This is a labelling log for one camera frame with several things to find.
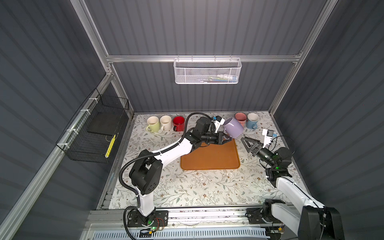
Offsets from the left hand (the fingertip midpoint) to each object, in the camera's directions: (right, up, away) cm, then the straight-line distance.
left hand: (232, 139), depth 77 cm
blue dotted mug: (+21, +11, +27) cm, 36 cm away
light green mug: (-48, +8, +25) cm, 54 cm away
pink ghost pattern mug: (+14, +13, +28) cm, 34 cm away
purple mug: (0, +6, -1) cm, 6 cm away
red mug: (-32, +9, +32) cm, 46 cm away
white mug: (-40, +10, +26) cm, 48 cm away
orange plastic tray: (-9, -13, +17) cm, 23 cm away
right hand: (+6, -1, -2) cm, 6 cm away
